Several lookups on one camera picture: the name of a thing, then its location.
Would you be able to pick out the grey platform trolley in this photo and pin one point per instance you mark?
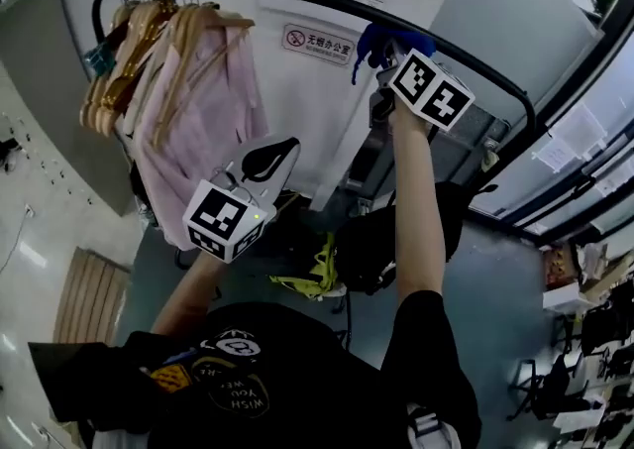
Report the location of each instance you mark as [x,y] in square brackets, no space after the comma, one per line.
[465,135]

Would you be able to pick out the large white paper notice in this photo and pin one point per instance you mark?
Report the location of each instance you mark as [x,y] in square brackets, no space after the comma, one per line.
[569,140]

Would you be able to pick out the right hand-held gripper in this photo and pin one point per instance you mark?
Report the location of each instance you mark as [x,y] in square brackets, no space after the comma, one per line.
[431,90]

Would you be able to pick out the row of wooden hangers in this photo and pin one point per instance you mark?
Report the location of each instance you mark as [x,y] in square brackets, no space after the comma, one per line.
[124,60]

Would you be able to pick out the black framed glass door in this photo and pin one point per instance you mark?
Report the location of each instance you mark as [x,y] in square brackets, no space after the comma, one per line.
[569,90]

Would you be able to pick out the pink garment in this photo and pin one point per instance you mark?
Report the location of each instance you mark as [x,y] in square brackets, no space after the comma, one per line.
[198,130]

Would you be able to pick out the small white paper notice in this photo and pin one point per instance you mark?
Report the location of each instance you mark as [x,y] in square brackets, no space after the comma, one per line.
[609,184]

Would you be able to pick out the wooden slat panel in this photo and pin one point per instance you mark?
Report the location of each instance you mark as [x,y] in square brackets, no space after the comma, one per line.
[89,298]

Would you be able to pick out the red white wall sign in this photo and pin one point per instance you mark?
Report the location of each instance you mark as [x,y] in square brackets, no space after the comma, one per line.
[322,45]

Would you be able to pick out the black office chair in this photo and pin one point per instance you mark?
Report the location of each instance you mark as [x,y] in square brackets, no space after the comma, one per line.
[555,382]

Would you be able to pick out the white papers on desk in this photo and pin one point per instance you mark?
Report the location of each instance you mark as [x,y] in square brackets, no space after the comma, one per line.
[579,417]

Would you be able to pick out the black jacket on desk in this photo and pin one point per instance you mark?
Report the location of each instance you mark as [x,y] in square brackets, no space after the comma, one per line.
[609,318]

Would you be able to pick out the beige garment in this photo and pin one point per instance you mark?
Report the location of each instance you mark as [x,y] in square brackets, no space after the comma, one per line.
[151,85]

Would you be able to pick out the large black backpack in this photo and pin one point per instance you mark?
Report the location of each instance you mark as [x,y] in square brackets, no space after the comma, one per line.
[361,244]

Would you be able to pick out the yellow-green vest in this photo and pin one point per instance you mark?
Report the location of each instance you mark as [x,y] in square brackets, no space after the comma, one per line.
[324,263]

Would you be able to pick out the teal clip hanger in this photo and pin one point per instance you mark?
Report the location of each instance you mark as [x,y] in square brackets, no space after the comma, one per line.
[99,59]

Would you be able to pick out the person's left forearm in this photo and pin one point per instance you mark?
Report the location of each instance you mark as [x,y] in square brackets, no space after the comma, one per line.
[188,293]

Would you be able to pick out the person's black printed t-shirt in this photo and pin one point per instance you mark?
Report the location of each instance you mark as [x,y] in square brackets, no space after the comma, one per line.
[297,338]

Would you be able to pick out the open brown cardboard box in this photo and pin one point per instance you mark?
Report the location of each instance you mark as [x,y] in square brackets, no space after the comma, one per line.
[560,266]

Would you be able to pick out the blue cloth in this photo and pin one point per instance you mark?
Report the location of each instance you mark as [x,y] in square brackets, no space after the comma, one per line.
[376,38]

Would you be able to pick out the person's right forearm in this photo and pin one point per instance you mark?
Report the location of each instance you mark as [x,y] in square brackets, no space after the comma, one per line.
[416,199]

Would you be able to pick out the white box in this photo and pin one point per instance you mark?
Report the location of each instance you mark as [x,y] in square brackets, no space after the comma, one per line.
[567,297]

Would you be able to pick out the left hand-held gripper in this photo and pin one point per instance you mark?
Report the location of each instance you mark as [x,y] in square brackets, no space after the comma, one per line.
[223,224]

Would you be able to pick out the person's white shoe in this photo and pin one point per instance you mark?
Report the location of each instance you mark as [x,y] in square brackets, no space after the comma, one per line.
[436,432]

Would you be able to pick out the grey locker cabinet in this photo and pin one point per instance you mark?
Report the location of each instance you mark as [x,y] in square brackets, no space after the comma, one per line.
[44,65]

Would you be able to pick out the white fabric item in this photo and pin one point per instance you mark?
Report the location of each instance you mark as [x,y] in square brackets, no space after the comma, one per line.
[334,293]

